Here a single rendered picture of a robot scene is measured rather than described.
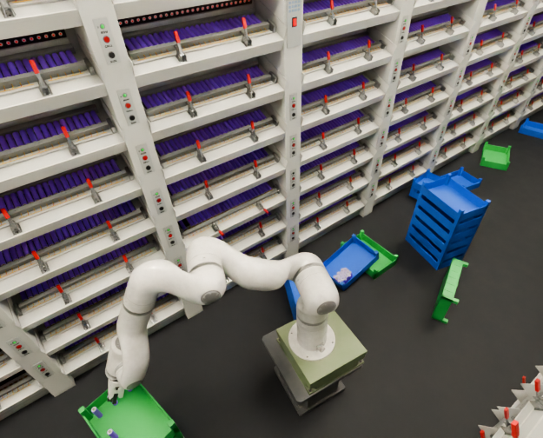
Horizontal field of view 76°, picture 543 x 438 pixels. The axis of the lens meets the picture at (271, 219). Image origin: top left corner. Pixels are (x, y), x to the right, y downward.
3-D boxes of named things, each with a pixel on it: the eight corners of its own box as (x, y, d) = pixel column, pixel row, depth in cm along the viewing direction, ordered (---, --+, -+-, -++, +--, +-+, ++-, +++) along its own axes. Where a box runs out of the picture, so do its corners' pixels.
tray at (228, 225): (284, 203, 193) (288, 194, 185) (185, 253, 168) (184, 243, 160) (264, 178, 200) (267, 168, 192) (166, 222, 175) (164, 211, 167)
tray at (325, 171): (371, 161, 222) (380, 146, 211) (297, 197, 197) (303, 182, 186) (350, 139, 229) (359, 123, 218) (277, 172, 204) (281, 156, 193)
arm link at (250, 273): (323, 305, 121) (307, 272, 133) (341, 281, 116) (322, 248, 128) (183, 293, 98) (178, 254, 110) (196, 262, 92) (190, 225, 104)
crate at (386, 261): (396, 264, 218) (399, 255, 213) (374, 279, 210) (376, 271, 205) (360, 237, 237) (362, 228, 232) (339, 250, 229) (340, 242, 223)
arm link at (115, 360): (137, 373, 118) (128, 350, 123) (144, 350, 111) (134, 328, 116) (111, 383, 112) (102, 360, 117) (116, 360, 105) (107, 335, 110)
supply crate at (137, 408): (180, 429, 124) (175, 421, 119) (130, 483, 113) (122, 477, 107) (133, 376, 139) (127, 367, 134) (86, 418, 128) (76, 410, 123)
